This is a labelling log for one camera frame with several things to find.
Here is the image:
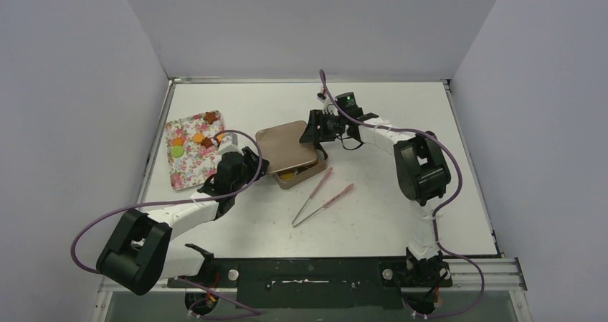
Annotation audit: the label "brown square cookie box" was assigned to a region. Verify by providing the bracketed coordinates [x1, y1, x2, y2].
[274, 149, 328, 190]

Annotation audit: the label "brown box lid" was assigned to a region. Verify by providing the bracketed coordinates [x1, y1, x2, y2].
[255, 120, 317, 174]

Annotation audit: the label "pink cat paw tongs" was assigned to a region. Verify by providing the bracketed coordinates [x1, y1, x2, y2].
[290, 167, 355, 228]

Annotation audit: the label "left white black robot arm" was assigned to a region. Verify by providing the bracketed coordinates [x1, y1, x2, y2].
[96, 147, 270, 295]

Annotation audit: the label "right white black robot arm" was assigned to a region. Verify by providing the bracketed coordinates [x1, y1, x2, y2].
[299, 92, 451, 286]

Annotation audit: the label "brown star cookie centre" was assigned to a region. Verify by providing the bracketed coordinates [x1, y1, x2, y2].
[200, 138, 215, 148]

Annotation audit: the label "brown star cookie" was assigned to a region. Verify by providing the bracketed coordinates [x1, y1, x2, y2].
[203, 111, 218, 125]
[200, 138, 215, 148]

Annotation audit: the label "floral cookie tray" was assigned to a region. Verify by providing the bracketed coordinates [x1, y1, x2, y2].
[164, 110, 225, 191]

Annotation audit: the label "orange flower cookie tray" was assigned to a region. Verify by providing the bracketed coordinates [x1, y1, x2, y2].
[192, 133, 206, 144]

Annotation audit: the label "green round cookie left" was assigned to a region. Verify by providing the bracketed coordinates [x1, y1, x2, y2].
[171, 146, 184, 158]

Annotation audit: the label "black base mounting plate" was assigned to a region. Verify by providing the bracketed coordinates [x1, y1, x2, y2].
[189, 256, 452, 310]

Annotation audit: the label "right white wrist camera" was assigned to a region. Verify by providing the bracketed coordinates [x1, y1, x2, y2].
[317, 92, 336, 115]

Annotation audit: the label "aluminium frame rail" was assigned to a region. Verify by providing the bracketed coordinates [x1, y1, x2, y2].
[97, 257, 528, 293]

